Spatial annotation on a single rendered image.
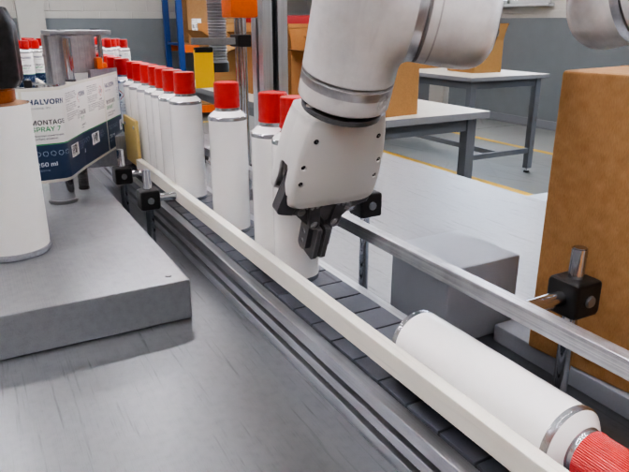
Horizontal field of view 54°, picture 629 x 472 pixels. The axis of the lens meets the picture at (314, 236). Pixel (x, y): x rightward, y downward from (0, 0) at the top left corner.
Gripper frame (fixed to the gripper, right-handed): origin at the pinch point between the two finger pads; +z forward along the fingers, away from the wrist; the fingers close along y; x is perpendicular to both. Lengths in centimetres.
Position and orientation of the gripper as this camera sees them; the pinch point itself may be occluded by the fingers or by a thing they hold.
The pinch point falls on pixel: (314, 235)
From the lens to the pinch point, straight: 66.1
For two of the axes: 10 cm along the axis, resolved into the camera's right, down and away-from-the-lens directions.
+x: 4.5, 5.9, -6.7
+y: -8.8, 1.6, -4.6
